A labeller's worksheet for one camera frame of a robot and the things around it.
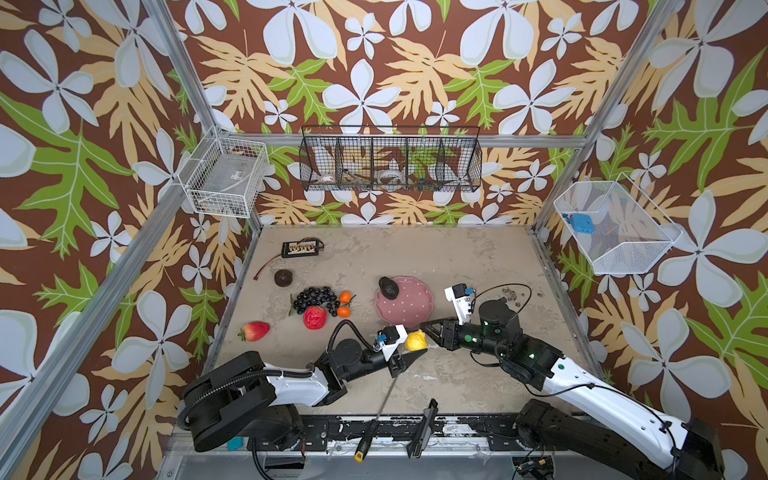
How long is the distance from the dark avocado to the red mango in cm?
39

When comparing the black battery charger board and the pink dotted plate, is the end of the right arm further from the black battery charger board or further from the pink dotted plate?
the black battery charger board

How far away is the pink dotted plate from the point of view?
957 mm

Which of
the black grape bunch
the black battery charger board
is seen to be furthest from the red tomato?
the black battery charger board

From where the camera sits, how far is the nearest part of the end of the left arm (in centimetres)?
64
